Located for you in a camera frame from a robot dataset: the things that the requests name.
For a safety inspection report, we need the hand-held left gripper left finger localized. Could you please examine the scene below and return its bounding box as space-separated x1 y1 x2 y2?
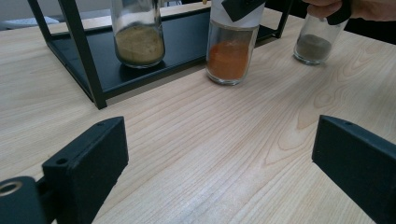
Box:
41 116 129 224

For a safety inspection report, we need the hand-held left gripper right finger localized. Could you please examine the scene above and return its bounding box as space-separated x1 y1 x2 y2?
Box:
312 115 396 224

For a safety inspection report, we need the spice jar with orange powder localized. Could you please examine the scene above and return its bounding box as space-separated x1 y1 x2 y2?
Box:
205 0 265 87

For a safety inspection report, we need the black metal two-tier rack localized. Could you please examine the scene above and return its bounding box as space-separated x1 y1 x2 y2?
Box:
27 0 295 110

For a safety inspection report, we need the spice jar with tan powder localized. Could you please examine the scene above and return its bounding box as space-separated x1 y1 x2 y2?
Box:
110 0 166 69

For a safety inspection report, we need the spice jar with grey powder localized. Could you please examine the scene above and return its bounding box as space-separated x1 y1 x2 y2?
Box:
292 12 348 66

